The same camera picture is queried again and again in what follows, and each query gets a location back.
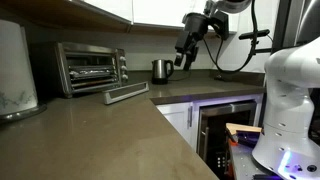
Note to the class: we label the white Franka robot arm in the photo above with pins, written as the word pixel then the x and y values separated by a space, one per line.
pixel 288 100

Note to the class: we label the white paper towel roll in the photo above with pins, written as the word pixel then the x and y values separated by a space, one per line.
pixel 15 70

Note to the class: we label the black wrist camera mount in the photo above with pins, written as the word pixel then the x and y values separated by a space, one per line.
pixel 220 24

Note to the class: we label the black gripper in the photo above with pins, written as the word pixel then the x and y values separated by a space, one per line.
pixel 196 25

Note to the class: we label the black camera on stand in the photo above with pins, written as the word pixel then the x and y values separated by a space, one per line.
pixel 255 34

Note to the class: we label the small black countertop object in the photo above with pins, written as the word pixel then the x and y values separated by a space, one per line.
pixel 221 78

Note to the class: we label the stainless steel electric kettle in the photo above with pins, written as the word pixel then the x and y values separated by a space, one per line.
pixel 160 70

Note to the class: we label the orange clamp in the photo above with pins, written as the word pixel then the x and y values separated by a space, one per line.
pixel 232 141

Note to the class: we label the white upper wall cabinets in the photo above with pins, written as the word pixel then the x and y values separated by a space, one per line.
pixel 160 11

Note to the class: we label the wooden board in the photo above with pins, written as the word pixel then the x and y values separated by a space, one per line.
pixel 243 127

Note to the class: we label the silver toaster oven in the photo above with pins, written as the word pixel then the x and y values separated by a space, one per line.
pixel 63 66

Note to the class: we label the toaster oven glass door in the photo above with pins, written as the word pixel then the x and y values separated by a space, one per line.
pixel 125 92

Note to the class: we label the white robot base table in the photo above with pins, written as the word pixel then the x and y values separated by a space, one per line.
pixel 243 163

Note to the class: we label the narrow white cabinet door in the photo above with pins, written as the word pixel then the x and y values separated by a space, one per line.
pixel 176 120

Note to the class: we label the stainless steel refrigerator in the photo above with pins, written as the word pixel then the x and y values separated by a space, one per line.
pixel 306 20

